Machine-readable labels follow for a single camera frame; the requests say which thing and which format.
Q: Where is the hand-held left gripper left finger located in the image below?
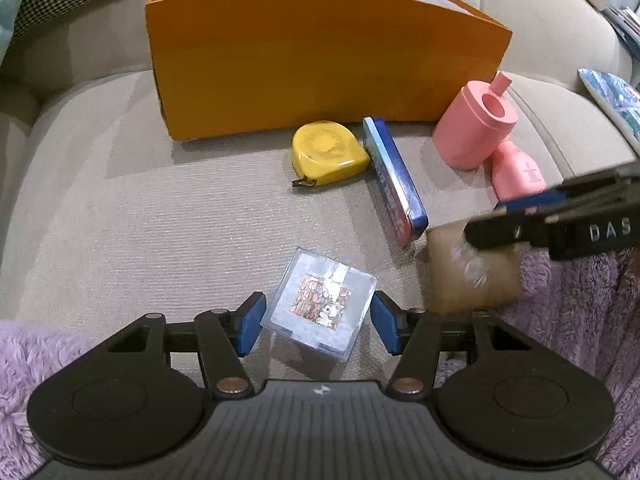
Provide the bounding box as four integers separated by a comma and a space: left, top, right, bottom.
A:
92, 292, 267, 397

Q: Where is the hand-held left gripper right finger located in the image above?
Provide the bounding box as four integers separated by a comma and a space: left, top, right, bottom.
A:
370, 290, 548, 398

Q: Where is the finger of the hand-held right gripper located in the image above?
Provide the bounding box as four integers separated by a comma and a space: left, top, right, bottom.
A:
492, 189, 568, 217
464, 209, 554, 252

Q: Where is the small brown cardboard box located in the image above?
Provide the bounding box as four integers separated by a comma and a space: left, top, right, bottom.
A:
424, 222, 525, 313

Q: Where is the clear plastic case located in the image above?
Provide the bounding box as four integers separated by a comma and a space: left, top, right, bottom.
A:
261, 246, 378, 362

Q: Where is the blue tin box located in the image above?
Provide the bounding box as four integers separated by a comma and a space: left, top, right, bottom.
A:
362, 116, 429, 249

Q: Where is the yellow tape measure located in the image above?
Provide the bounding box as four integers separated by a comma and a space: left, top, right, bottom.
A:
291, 120, 371, 190

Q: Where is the orange cardboard box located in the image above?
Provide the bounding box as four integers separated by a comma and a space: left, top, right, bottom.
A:
145, 0, 514, 141

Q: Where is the pink bottle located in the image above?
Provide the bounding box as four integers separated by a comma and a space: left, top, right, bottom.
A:
491, 140, 547, 202

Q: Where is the pink cup with spout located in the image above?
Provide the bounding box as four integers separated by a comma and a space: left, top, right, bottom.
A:
432, 71, 519, 171

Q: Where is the purple fluffy blanket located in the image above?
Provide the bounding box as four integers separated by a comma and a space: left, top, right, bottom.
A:
0, 245, 640, 480

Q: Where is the blue patterned pillow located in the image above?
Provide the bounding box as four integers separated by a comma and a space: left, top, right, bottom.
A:
577, 67, 640, 156

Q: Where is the beige sofa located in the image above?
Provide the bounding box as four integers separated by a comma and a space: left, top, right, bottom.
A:
0, 0, 640, 361

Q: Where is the light blue pillow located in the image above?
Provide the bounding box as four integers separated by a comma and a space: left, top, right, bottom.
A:
0, 0, 41, 56

